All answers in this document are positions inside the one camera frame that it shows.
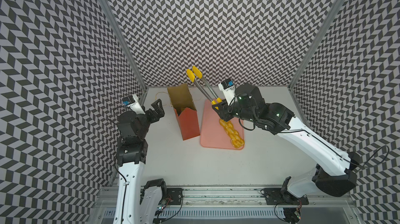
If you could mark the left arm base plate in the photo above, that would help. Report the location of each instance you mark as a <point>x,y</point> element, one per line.
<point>168,196</point>

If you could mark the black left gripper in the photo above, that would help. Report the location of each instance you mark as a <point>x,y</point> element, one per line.
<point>159,111</point>

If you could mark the twisted braided bread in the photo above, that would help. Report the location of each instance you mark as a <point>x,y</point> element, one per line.
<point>234,136</point>

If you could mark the aluminium corner post left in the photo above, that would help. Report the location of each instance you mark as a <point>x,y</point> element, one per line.
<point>123,43</point>

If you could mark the red paper bag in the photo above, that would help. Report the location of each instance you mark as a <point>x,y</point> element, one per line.
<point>182,102</point>

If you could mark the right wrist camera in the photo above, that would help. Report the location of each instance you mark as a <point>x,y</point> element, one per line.
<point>228,88</point>

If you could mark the aluminium front rail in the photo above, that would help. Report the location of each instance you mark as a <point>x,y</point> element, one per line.
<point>239,204</point>

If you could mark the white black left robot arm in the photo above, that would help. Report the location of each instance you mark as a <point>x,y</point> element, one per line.
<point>136,205</point>

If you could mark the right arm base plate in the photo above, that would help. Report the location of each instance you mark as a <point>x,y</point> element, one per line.
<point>274,196</point>

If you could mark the pink plastic tray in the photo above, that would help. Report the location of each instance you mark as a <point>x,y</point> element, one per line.
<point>213,134</point>

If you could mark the aluminium corner post right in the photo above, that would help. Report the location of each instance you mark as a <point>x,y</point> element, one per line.
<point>332,13</point>

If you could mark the aluminium corner post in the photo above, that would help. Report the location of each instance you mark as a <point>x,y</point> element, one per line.
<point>332,13</point>
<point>123,43</point>

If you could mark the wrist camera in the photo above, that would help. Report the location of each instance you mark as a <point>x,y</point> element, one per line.
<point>228,88</point>
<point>132,102</point>

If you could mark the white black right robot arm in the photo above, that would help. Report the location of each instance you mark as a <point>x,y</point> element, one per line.
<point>334,173</point>

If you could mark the yellow metal tongs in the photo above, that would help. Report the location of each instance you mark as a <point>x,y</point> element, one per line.
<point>198,79</point>

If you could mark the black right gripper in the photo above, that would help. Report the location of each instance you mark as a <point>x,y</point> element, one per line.
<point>223,111</point>

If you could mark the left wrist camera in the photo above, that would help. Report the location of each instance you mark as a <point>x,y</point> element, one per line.
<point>132,102</point>

